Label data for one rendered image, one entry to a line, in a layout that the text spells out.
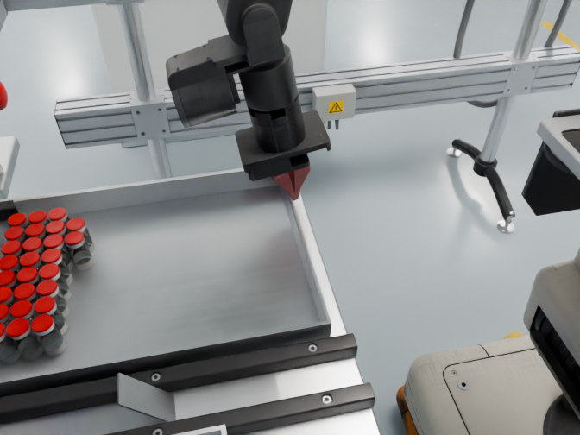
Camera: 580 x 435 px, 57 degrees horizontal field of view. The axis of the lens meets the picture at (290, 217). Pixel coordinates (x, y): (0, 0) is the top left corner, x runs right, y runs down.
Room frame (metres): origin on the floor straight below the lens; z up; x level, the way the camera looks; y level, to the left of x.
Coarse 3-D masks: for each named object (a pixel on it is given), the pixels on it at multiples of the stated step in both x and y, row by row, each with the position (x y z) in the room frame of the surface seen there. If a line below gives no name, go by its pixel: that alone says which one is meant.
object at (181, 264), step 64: (128, 192) 0.52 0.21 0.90; (192, 192) 0.54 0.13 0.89; (256, 192) 0.55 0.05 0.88; (128, 256) 0.43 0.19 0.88; (192, 256) 0.43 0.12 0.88; (256, 256) 0.43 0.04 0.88; (128, 320) 0.34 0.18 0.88; (192, 320) 0.34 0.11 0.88; (256, 320) 0.34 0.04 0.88; (320, 320) 0.34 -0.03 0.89; (0, 384) 0.25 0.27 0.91; (64, 384) 0.26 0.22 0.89
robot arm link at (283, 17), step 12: (228, 0) 0.47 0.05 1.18; (240, 0) 0.47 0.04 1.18; (252, 0) 0.47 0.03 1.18; (264, 0) 0.47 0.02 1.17; (276, 0) 0.48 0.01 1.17; (288, 0) 0.48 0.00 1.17; (228, 12) 0.47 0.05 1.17; (240, 12) 0.47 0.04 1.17; (276, 12) 0.48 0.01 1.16; (288, 12) 0.48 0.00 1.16; (228, 24) 0.46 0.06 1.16; (240, 36) 0.47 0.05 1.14
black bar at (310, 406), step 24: (360, 384) 0.25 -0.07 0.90; (240, 408) 0.23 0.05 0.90; (264, 408) 0.23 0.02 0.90; (288, 408) 0.23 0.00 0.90; (312, 408) 0.23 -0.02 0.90; (336, 408) 0.23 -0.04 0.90; (360, 408) 0.24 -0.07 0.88; (120, 432) 0.21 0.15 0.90; (144, 432) 0.21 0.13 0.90; (168, 432) 0.21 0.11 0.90; (240, 432) 0.21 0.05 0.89
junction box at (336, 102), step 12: (348, 84) 1.40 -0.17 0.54; (312, 96) 1.37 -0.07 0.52; (324, 96) 1.34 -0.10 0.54; (336, 96) 1.35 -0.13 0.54; (348, 96) 1.35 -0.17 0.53; (312, 108) 1.37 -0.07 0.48; (324, 108) 1.34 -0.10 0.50; (336, 108) 1.35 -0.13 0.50; (348, 108) 1.36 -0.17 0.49; (324, 120) 1.34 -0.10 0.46
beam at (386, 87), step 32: (416, 64) 1.52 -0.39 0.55; (448, 64) 1.51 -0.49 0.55; (480, 64) 1.52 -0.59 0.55; (512, 64) 1.52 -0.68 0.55; (544, 64) 1.54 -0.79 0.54; (576, 64) 1.56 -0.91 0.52; (96, 96) 1.33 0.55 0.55; (128, 96) 1.33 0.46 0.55; (160, 96) 1.33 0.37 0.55; (384, 96) 1.43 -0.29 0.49; (416, 96) 1.45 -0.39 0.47; (448, 96) 1.47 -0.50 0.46; (480, 96) 1.50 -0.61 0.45; (64, 128) 1.24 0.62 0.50; (96, 128) 1.27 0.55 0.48; (128, 128) 1.27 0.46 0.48; (160, 128) 1.29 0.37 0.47; (192, 128) 1.32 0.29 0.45; (224, 128) 1.33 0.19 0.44
